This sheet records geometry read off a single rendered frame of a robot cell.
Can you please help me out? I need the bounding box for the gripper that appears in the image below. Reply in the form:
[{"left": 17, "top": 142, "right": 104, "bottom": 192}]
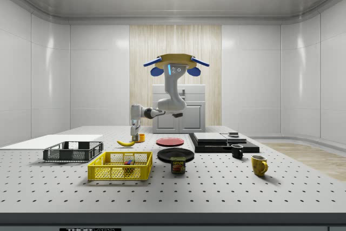
[{"left": 130, "top": 126, "right": 142, "bottom": 143}]

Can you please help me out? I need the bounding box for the banana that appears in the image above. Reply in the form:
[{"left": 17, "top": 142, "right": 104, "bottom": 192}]
[{"left": 116, "top": 140, "right": 136, "bottom": 148}]

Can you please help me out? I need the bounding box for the red plate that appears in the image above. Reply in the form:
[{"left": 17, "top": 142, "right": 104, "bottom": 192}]
[{"left": 156, "top": 137, "right": 185, "bottom": 147}]

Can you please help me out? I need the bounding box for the black plate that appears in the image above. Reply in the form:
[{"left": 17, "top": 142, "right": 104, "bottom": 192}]
[{"left": 157, "top": 147, "right": 196, "bottom": 162}]

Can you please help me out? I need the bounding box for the yellow basket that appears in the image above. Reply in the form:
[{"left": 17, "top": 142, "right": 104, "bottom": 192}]
[{"left": 87, "top": 151, "right": 154, "bottom": 181}]

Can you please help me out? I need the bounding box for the flat-sided can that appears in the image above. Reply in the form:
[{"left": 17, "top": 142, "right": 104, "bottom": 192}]
[{"left": 170, "top": 156, "right": 187, "bottom": 174}]

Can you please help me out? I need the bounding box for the white cabinet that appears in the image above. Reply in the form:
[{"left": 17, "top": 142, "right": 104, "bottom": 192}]
[{"left": 152, "top": 84, "right": 207, "bottom": 134}]

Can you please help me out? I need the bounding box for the dark grey basket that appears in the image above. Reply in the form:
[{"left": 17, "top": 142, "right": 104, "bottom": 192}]
[{"left": 42, "top": 141, "right": 104, "bottom": 163}]

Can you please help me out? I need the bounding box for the black stove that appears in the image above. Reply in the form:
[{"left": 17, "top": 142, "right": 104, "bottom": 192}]
[{"left": 188, "top": 131, "right": 261, "bottom": 154}]

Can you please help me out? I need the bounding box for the white board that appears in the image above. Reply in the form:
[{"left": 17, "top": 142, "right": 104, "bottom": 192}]
[{"left": 0, "top": 134, "right": 104, "bottom": 150}]

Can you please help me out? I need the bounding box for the black mug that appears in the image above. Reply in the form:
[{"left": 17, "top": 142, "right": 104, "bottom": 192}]
[{"left": 230, "top": 144, "right": 244, "bottom": 160}]

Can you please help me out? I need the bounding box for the yellow mug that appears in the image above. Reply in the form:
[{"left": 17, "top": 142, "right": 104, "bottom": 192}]
[{"left": 250, "top": 155, "right": 269, "bottom": 176}]

